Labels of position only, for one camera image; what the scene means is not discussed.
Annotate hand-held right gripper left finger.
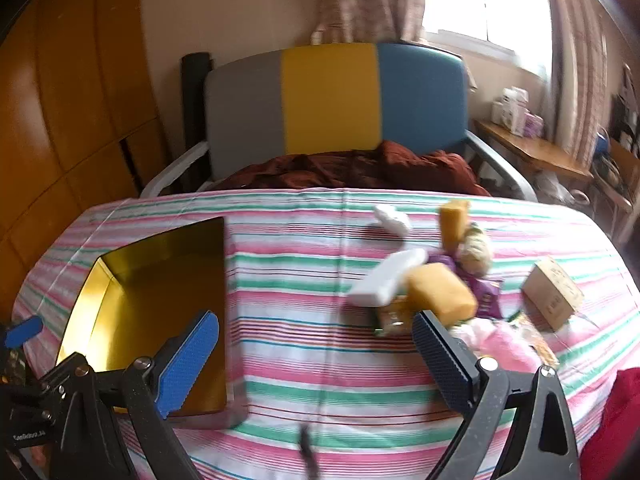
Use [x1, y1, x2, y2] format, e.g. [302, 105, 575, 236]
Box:
[50, 310, 221, 480]

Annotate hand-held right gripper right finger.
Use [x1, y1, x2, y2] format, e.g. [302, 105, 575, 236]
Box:
[411, 309, 583, 480]

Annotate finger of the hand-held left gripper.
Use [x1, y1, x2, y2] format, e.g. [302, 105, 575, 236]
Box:
[0, 316, 45, 356]

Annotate pink packet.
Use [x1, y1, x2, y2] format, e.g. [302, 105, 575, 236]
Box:
[450, 317, 543, 373]

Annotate large yellow cake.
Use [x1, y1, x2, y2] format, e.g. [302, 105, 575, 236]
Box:
[404, 262, 478, 326]

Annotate purple snack packet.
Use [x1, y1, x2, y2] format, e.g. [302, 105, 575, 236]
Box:
[430, 255, 503, 320]

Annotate gold metal tin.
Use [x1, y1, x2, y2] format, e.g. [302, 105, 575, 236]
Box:
[56, 216, 250, 430]

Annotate striped pink green cloth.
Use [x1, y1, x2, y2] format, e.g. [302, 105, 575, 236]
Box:
[12, 187, 640, 480]

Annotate round muffin packet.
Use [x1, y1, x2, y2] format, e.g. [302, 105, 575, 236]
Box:
[457, 222, 493, 277]

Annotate red cloth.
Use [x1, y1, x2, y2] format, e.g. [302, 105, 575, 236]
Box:
[580, 367, 640, 480]

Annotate dark red blanket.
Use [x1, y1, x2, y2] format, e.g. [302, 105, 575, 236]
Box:
[212, 140, 491, 197]

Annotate wooden side table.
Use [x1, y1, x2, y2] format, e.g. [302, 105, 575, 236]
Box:
[475, 120, 596, 186]

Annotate wooden wardrobe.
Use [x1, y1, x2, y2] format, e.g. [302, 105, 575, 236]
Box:
[0, 0, 171, 311]

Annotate white boxes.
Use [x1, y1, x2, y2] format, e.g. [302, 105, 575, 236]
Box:
[492, 87, 531, 136]

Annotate brown cardboard carton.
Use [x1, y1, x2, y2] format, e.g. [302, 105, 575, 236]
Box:
[611, 140, 640, 193]

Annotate grey yellow blue chair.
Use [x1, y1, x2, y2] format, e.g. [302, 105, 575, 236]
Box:
[139, 42, 538, 201]

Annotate window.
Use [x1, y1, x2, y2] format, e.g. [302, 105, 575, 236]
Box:
[422, 0, 553, 76]

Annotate black upright post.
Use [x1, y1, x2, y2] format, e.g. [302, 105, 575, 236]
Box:
[181, 52, 213, 171]

